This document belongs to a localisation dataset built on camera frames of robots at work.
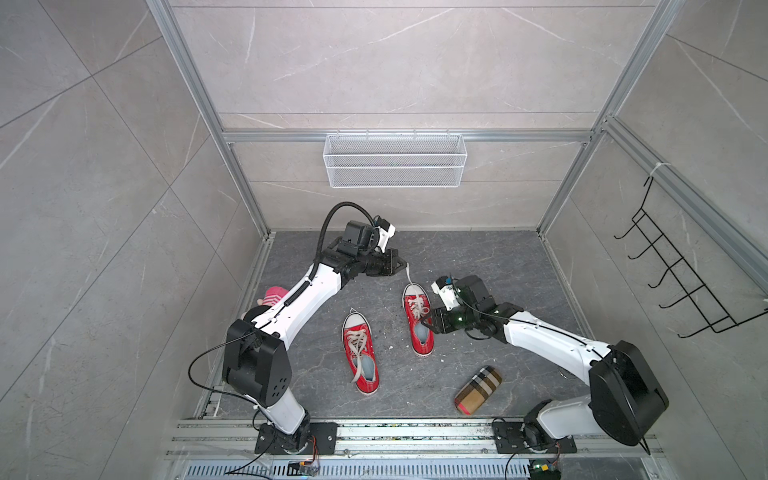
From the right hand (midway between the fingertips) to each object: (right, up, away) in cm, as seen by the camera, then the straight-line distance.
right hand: (431, 319), depth 84 cm
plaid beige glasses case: (+12, -17, -6) cm, 22 cm away
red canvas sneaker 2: (-4, +4, +4) cm, 7 cm away
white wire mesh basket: (-10, +51, +16) cm, 55 cm away
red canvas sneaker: (-21, -7, -3) cm, 22 cm away
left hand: (-7, +17, -5) cm, 19 cm away
